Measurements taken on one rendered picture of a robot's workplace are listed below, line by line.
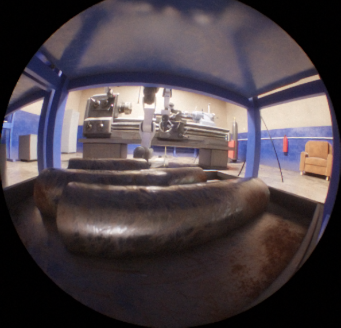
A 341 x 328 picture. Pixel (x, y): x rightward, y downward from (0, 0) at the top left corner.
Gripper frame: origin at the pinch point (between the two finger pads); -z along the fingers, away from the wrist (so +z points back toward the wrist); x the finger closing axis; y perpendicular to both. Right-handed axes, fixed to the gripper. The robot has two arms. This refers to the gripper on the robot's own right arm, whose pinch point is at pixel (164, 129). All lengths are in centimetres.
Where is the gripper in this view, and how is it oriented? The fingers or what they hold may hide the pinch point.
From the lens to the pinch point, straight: 147.1
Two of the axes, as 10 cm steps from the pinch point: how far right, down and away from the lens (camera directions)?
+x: -1.3, -1.8, 9.8
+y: -9.9, -0.5, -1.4
